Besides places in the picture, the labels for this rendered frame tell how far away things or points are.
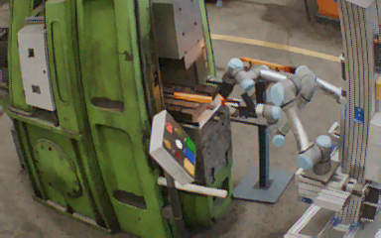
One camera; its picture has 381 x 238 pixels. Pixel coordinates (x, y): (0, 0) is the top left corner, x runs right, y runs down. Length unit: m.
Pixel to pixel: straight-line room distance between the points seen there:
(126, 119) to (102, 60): 0.38
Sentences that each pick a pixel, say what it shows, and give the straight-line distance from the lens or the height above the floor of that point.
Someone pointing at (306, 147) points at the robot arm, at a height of 1.07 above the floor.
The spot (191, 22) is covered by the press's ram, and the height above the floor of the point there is 1.53.
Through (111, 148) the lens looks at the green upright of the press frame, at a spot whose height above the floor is 0.79.
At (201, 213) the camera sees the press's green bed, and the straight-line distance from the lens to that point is 5.13.
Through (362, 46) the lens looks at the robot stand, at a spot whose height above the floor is 1.74.
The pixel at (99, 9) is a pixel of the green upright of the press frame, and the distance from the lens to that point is 4.30.
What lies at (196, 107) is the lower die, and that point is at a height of 0.98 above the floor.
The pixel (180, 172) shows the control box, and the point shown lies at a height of 1.03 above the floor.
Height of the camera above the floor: 3.49
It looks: 32 degrees down
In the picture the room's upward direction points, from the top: 8 degrees counter-clockwise
